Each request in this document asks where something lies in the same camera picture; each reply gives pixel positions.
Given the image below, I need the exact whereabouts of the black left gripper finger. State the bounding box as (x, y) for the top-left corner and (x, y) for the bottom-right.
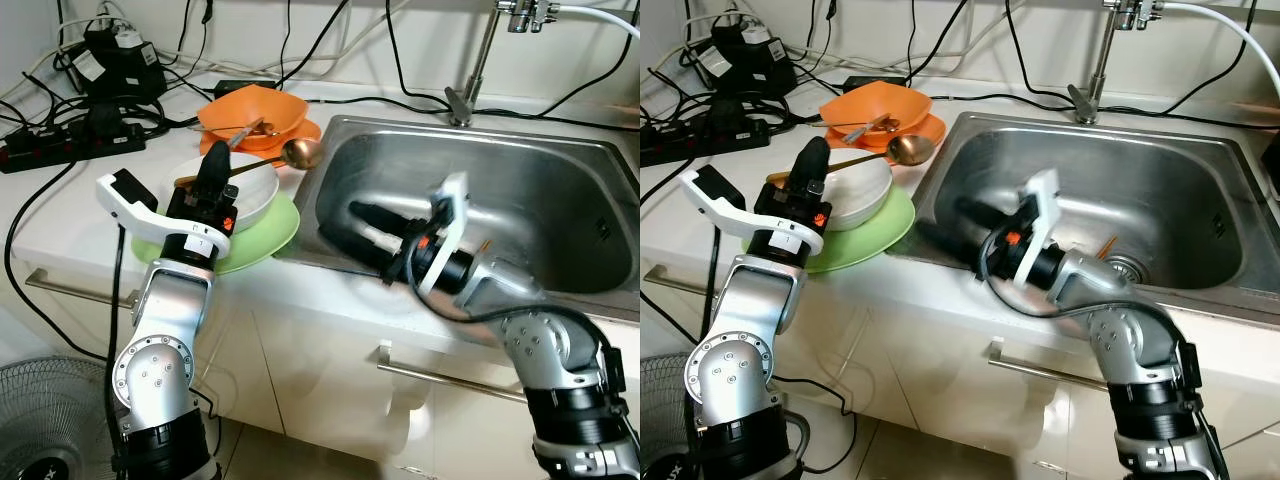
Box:
(195, 140), (233, 199)
(790, 135), (831, 196)

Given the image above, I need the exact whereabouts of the stainless steel sink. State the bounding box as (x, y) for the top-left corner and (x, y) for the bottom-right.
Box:
(290, 115), (641, 323)
(890, 110), (1280, 321)

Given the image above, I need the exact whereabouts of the light green plate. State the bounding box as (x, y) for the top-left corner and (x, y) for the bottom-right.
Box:
(745, 185), (917, 274)
(132, 192), (301, 277)

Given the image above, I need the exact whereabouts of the black countertop appliance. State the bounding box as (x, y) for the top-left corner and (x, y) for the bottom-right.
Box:
(1262, 130), (1280, 201)

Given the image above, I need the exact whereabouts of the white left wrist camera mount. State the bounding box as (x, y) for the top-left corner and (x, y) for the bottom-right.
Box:
(97, 170), (233, 264)
(680, 165), (826, 258)

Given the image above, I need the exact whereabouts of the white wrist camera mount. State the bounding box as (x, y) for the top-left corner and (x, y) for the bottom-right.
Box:
(97, 170), (233, 264)
(680, 165), (826, 258)
(1003, 168), (1061, 293)
(412, 172), (471, 297)

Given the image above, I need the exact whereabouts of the white hose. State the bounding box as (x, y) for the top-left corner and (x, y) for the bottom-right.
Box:
(1160, 2), (1280, 76)
(555, 3), (641, 41)

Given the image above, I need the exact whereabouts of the steel spoon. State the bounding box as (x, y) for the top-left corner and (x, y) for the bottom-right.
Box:
(843, 113), (901, 144)
(228, 118), (281, 149)

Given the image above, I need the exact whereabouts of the black power strip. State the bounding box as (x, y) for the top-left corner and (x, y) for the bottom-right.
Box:
(640, 120), (771, 168)
(0, 125), (146, 176)

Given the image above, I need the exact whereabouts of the black power strip cable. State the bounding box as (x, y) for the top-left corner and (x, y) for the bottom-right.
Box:
(3, 158), (106, 361)

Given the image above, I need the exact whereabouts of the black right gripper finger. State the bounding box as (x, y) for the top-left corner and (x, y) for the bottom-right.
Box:
(320, 222), (406, 279)
(955, 195), (1021, 231)
(950, 225), (1001, 266)
(350, 200), (436, 236)

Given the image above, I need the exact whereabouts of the orange plate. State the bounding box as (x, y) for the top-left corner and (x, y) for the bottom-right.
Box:
(205, 118), (323, 171)
(822, 112), (946, 153)

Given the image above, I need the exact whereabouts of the white kitchen cabinet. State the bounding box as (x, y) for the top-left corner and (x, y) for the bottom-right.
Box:
(0, 260), (641, 480)
(640, 255), (1280, 480)

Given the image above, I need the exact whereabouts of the orange bowl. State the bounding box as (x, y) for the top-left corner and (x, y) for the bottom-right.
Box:
(197, 84), (309, 153)
(820, 80), (933, 141)

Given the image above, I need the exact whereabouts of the grey floor fan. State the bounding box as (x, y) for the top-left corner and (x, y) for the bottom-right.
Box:
(0, 357), (121, 480)
(640, 350), (701, 480)

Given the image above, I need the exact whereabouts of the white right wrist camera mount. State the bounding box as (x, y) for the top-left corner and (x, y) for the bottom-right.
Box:
(412, 172), (471, 297)
(1003, 168), (1061, 293)

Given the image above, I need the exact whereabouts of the black charger with labels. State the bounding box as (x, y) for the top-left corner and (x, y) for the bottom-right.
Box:
(700, 18), (799, 96)
(75, 20), (169, 101)

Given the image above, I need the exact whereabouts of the brass spoon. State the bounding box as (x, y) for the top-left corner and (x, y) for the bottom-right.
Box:
(175, 137), (324, 189)
(768, 133), (937, 186)

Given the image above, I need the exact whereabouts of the white bowl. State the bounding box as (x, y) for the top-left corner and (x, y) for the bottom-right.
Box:
(170, 152), (281, 234)
(790, 148), (894, 233)

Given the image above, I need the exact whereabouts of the black wall cable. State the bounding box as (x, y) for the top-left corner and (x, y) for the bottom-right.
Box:
(384, 0), (456, 105)
(1003, 0), (1076, 103)

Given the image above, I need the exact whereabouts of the steel faucet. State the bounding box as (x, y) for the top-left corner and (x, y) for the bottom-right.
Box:
(445, 0), (561, 128)
(1068, 0), (1166, 124)

